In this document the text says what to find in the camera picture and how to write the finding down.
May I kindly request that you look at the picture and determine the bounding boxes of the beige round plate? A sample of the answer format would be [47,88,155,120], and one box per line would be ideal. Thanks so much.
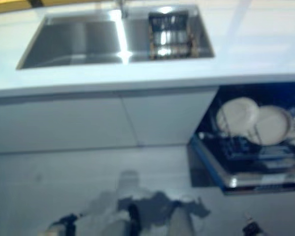
[249,106,293,146]
[215,97,260,137]

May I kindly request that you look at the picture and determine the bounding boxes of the stainless steel sink basin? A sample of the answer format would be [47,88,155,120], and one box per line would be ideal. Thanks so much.
[16,3,216,71]

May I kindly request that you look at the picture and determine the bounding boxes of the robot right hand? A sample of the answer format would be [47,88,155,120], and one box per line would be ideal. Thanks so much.
[242,212,264,236]

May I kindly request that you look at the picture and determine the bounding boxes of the dishwasher lower wire rack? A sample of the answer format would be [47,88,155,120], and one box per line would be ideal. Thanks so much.
[199,93,295,168]

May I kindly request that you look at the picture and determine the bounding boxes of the black dish drying rack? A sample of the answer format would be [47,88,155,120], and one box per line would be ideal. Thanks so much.
[147,9,196,61]

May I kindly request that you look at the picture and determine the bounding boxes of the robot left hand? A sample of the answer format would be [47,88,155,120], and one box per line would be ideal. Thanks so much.
[49,213,82,236]

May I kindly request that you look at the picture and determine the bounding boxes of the chrome gooseneck faucet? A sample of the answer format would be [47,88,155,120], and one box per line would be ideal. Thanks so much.
[115,0,130,19]

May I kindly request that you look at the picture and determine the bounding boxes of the narrow white cabinet door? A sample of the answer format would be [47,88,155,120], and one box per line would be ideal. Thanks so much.
[121,89,218,148]

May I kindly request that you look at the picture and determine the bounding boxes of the wide white cabinet door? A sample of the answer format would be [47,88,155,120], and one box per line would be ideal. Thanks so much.
[0,94,141,154]

